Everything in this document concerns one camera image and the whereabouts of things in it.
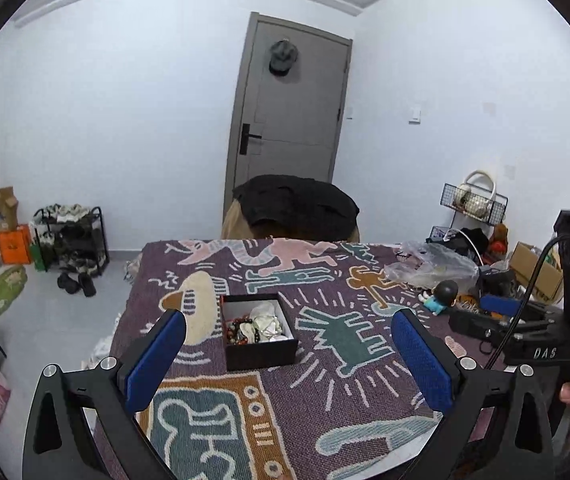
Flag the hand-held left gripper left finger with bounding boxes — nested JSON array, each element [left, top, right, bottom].
[[22, 308, 187, 480]]

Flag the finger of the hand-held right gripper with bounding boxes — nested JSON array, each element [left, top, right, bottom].
[[480, 294, 563, 325], [448, 306, 522, 344]]

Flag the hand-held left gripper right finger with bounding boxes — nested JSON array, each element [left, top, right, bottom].
[[391, 308, 556, 480]]

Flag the dark mixed bead bracelet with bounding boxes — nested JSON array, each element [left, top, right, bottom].
[[224, 314, 254, 347]]

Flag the black jewelry box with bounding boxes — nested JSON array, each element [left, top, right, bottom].
[[219, 293, 300, 372]]

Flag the black-haired doll figure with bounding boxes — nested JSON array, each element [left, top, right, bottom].
[[419, 280, 460, 316]]

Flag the open cardboard box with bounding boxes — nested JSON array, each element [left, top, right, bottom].
[[508, 241, 564, 304]]

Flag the brown plush toy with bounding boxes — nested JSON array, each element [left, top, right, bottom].
[[487, 223, 510, 257]]

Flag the black bag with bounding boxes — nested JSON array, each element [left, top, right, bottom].
[[457, 227, 490, 257]]

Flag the clear plastic bag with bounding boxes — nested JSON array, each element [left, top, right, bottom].
[[383, 240, 480, 291]]

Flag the white headphones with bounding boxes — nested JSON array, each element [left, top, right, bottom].
[[459, 170, 498, 219]]

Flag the purple printed blanket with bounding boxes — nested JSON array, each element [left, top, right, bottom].
[[108, 237, 560, 480]]

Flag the black shoe rack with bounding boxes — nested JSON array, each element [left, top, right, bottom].
[[32, 204, 111, 279]]

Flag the green paper bag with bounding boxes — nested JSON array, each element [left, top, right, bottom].
[[28, 239, 49, 273]]

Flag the green floor mat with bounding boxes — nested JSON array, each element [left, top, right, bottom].
[[0, 264, 29, 321]]

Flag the orange paper bag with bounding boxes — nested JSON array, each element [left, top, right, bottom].
[[0, 224, 33, 266]]

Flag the black cloth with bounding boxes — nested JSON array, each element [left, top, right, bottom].
[[232, 174, 361, 239]]

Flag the brown cardboard box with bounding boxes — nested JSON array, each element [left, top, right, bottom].
[[0, 186, 20, 234]]

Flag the grey door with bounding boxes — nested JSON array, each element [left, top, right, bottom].
[[223, 11, 355, 241]]

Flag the grey cap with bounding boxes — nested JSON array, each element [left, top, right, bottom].
[[268, 38, 300, 77]]

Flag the black cable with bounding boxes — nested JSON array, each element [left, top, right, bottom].
[[482, 235, 570, 374]]

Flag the small black wire basket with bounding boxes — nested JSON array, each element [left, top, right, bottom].
[[427, 225, 466, 246]]

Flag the black door lock handle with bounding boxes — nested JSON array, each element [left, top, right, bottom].
[[238, 122, 264, 156]]

